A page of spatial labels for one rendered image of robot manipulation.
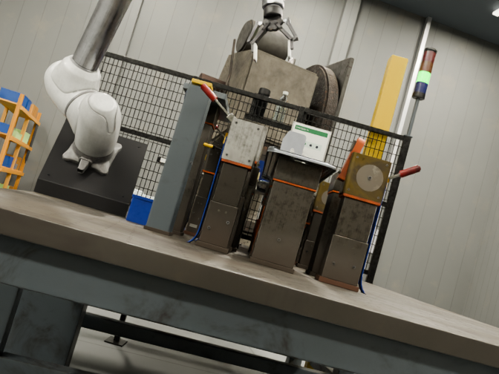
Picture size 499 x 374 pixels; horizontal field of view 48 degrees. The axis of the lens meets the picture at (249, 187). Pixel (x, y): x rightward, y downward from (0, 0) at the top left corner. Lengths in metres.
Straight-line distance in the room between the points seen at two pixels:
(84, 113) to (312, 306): 1.37
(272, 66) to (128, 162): 2.67
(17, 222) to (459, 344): 0.77
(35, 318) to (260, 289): 1.39
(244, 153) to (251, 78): 3.20
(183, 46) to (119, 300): 11.14
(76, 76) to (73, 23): 9.98
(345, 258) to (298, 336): 0.54
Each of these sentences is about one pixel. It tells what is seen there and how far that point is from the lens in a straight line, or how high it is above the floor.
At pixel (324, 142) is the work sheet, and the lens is 3.22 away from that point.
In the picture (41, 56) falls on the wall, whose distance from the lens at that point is 12.08.
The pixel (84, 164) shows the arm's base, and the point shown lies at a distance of 2.23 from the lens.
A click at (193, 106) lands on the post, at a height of 1.08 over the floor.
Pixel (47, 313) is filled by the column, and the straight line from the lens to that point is 2.22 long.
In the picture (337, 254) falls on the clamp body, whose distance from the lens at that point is 1.53.
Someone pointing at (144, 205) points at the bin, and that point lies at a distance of 1.91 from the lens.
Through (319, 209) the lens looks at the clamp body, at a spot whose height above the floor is 0.93.
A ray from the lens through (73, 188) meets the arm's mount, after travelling 2.19.
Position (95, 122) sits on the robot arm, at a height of 1.00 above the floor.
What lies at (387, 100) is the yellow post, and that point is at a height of 1.73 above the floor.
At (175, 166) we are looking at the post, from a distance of 1.64.
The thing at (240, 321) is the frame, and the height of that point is 0.62.
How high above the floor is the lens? 0.77
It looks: 5 degrees up
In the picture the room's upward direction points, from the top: 16 degrees clockwise
